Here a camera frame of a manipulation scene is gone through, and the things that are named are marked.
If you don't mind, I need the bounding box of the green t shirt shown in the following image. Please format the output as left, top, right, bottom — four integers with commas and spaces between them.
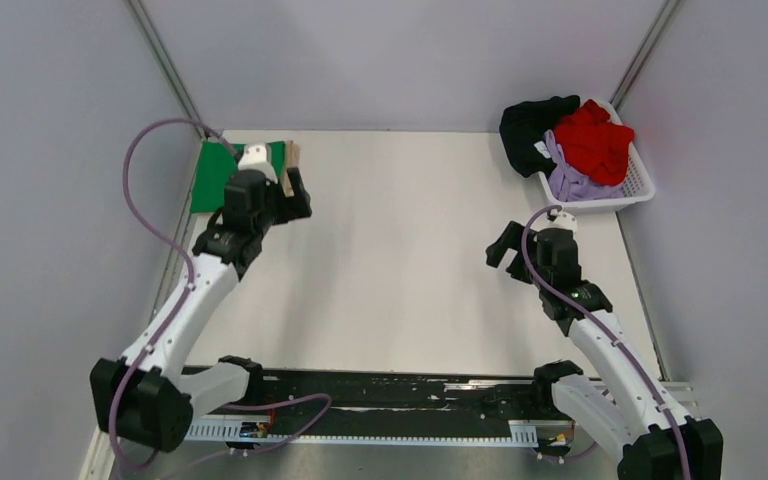
189, 141, 290, 215

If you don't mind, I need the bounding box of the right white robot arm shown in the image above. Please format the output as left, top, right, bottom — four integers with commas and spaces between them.
485, 214, 724, 479

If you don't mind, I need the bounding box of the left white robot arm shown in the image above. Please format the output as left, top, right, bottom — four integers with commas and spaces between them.
90, 167, 312, 453

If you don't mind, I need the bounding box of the folded beige t shirt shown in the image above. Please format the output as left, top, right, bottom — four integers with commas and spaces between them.
281, 140, 301, 197

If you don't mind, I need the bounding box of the lilac t shirt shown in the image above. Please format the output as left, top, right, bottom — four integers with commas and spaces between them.
543, 130, 623, 202

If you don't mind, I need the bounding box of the black t shirt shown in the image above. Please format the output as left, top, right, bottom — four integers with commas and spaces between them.
499, 95, 581, 178

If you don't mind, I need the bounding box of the red t shirt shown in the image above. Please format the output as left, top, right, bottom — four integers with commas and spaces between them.
553, 100, 635, 187

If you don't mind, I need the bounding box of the white laundry basket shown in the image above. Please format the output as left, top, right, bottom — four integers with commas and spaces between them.
537, 99, 655, 213

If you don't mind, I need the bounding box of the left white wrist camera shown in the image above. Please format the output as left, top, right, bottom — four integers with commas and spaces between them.
236, 143, 278, 183

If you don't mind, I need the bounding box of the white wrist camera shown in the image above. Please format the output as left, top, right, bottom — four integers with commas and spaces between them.
544, 209, 578, 235
236, 143, 278, 183

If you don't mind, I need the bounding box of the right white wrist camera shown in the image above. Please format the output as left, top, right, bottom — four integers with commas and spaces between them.
544, 209, 578, 235

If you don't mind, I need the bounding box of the white slotted cable duct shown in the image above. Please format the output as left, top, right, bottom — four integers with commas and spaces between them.
184, 417, 539, 448

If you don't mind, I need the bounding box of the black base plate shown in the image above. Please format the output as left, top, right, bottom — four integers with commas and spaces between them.
217, 369, 575, 439

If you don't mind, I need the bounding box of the aluminium frame rail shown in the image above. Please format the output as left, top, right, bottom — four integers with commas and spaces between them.
100, 372, 705, 429

